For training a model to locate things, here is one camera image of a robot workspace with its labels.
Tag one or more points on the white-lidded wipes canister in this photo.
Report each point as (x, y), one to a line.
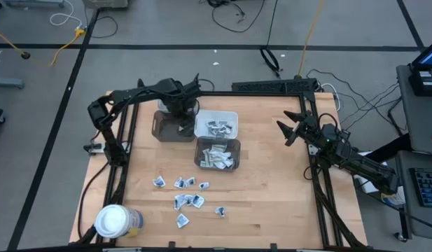
(110, 220)

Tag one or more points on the silver mounting bracket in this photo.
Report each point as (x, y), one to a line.
(312, 150)
(126, 147)

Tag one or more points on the grey table foot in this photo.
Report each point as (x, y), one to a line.
(33, 3)
(7, 83)

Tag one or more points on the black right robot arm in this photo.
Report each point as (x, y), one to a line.
(359, 162)

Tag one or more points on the black laptop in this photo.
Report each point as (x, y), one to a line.
(427, 80)

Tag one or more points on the smoky translucent plastic bin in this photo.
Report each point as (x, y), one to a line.
(236, 145)
(163, 133)

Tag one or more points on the black beam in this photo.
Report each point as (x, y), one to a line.
(394, 147)

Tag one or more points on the green striped bandage wrapper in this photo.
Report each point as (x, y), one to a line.
(212, 164)
(218, 147)
(205, 160)

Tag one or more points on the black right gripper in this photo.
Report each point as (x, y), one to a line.
(306, 127)

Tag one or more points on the white paper box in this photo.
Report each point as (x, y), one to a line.
(368, 187)

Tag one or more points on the grey side table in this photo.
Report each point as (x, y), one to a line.
(425, 224)
(418, 119)

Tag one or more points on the light grey plastic bin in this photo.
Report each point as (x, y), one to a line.
(161, 105)

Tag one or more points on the black caster wheel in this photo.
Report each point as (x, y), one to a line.
(399, 236)

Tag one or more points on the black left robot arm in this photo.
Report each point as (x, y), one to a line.
(131, 92)

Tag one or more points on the black aluminium frame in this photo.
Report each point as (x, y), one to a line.
(222, 93)

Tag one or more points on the black keyboard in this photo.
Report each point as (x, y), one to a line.
(427, 187)

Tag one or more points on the black floor socket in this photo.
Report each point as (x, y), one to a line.
(25, 55)

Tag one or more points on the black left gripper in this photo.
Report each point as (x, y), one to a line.
(180, 106)

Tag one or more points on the small yellow-label wipes canister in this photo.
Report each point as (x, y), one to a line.
(397, 200)

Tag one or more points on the white plastic bin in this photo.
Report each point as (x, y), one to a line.
(201, 117)

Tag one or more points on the black perforated metal bar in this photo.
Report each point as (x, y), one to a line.
(271, 86)

